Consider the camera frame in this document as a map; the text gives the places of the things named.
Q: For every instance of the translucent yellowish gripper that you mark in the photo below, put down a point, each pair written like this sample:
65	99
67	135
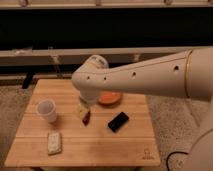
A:
83	109

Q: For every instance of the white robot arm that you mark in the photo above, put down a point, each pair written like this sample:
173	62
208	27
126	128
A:
187	74

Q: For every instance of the red chip bag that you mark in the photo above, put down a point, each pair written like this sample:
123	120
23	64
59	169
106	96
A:
86	119

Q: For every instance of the orange bowl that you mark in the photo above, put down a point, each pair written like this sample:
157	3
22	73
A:
109	98

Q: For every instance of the wooden table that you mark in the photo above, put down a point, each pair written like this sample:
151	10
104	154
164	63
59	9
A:
93	145

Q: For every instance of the white plastic cup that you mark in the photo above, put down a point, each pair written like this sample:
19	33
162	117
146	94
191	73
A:
47	110

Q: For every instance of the white snack packet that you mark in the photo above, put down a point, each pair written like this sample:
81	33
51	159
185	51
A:
54	143

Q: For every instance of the black phone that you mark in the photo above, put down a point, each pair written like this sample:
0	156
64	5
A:
117	122

